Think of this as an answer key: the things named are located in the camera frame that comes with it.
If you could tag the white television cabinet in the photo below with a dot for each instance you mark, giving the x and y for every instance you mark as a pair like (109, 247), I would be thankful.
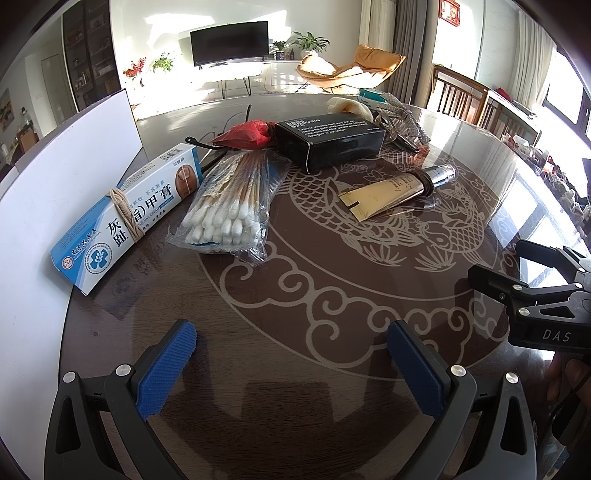
(286, 74)

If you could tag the orange lounge chair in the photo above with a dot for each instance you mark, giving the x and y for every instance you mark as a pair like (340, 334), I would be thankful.
(378, 60)

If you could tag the brown wooden furniture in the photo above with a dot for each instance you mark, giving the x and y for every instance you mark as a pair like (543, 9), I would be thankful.
(27, 138)

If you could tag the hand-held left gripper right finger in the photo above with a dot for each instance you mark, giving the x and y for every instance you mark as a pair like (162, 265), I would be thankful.
(415, 364)

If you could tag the gold cosmetic tube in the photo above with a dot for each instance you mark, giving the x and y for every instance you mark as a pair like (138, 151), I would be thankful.
(383, 194)

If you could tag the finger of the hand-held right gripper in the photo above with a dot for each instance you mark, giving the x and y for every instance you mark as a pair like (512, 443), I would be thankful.
(545, 254)
(503, 288)

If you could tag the red wall hanging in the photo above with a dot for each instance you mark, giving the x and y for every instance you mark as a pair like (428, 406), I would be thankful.
(450, 11)

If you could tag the blue white ointment box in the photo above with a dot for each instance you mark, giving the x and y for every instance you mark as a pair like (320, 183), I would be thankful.
(157, 194)

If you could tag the large green potted plant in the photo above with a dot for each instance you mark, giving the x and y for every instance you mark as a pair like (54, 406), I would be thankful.
(309, 41)

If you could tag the red flower arrangement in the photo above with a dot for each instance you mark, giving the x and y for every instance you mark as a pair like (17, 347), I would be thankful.
(135, 69)

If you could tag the red foil packet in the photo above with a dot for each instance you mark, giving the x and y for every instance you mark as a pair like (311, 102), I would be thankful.
(244, 134)

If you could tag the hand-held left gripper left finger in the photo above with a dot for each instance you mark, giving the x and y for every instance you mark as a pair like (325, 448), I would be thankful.
(166, 364)

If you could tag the silver glitter hair clip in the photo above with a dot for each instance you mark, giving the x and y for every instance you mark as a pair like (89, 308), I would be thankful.
(406, 124)

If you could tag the person's right hand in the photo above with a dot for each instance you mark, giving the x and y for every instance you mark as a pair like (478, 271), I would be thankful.
(577, 376)

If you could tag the wooden dining chair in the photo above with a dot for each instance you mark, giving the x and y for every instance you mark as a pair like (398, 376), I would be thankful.
(508, 120)
(457, 92)

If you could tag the grey and beige curtain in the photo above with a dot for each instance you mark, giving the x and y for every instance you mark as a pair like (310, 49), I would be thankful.
(411, 46)

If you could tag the framed wall painting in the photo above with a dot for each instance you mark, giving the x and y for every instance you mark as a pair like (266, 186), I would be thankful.
(4, 108)

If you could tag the black television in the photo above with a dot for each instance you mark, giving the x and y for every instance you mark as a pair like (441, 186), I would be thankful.
(228, 44)

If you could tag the black cardboard box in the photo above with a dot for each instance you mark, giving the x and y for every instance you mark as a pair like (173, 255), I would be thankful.
(337, 138)

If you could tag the beige rubber band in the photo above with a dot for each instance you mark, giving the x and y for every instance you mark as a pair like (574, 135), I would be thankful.
(124, 210)

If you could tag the teal round tin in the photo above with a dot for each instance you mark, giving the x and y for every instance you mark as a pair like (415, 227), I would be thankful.
(371, 94)

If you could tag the bag of cotton swabs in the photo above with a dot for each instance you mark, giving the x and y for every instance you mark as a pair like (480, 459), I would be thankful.
(221, 217)

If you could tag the green leafy houseplant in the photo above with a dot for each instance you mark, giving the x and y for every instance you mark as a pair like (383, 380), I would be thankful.
(164, 62)

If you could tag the small green potted plant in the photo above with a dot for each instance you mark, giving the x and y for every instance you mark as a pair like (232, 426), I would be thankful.
(279, 48)

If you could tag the sideboard clutter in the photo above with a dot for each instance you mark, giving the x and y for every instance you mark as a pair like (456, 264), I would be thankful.
(554, 170)

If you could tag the cream knitted glove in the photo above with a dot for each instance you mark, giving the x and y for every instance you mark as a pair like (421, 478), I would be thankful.
(351, 108)

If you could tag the dark display cabinet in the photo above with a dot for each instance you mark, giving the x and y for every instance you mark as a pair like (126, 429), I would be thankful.
(87, 55)

